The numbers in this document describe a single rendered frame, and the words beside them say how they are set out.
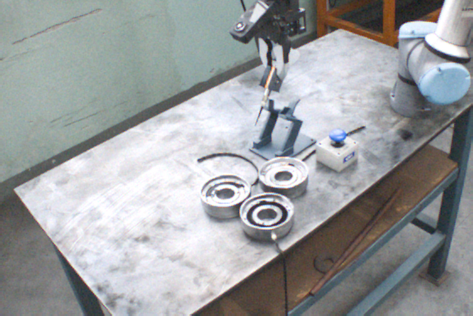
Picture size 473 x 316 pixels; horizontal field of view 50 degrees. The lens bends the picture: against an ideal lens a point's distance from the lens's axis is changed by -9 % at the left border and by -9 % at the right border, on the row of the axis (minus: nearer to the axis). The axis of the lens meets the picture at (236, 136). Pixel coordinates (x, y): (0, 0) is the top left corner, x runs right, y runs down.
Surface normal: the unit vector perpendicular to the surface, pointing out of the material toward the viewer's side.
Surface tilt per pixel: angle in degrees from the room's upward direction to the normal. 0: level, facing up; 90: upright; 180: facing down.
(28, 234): 0
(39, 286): 0
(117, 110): 90
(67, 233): 0
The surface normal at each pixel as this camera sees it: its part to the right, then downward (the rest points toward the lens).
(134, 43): 0.65, 0.37
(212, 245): -0.09, -0.83
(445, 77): 0.00, 0.66
